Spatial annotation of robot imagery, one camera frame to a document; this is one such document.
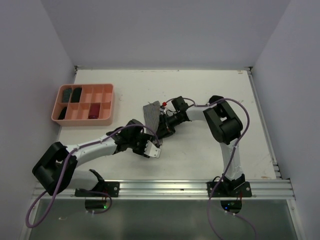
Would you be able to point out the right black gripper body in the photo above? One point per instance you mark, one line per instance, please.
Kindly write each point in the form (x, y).
(170, 122)

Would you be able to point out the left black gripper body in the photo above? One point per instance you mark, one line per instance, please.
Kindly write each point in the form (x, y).
(139, 143)

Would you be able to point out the grey striped underwear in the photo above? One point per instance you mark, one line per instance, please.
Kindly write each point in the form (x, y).
(66, 93)
(151, 114)

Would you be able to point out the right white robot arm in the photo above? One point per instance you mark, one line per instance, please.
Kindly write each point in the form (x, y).
(224, 124)

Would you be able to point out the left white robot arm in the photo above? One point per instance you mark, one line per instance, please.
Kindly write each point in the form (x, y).
(57, 170)

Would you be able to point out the dark red rolled underwear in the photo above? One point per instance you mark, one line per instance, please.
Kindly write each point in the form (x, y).
(94, 111)

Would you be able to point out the grey striped rolled underwear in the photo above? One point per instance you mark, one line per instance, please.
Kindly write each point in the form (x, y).
(66, 93)

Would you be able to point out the pink divided organizer tray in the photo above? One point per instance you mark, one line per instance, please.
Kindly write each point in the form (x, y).
(77, 113)

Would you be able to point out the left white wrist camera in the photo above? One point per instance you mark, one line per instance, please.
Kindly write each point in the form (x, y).
(152, 150)

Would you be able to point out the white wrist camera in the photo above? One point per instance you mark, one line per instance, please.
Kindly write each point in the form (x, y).
(163, 108)
(152, 150)

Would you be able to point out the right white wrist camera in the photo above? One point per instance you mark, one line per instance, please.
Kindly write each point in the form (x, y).
(163, 108)

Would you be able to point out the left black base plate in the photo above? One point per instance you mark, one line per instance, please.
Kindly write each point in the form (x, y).
(110, 188)

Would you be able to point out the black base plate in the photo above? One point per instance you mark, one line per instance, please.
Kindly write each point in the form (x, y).
(229, 188)
(110, 188)

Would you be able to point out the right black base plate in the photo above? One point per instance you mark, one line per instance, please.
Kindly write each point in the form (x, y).
(229, 188)

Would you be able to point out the aluminium mounting rail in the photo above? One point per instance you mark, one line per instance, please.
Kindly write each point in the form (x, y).
(271, 189)

